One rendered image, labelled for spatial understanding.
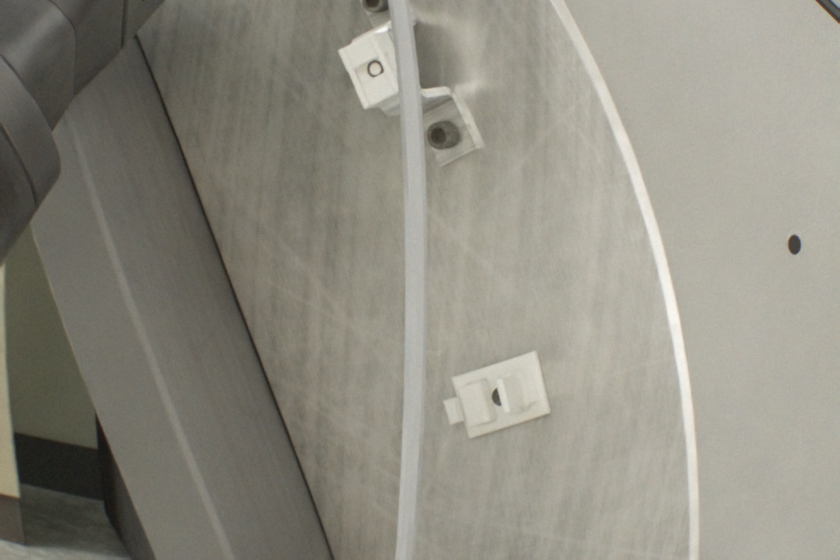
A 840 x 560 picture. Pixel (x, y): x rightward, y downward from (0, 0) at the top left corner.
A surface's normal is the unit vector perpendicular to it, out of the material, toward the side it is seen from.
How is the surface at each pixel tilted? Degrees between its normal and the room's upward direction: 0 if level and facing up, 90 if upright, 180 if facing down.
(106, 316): 90
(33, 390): 90
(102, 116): 55
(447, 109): 90
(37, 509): 0
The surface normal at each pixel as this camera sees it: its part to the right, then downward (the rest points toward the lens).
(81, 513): 0.07, -0.98
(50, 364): 0.18, 0.17
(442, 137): -0.49, 0.11
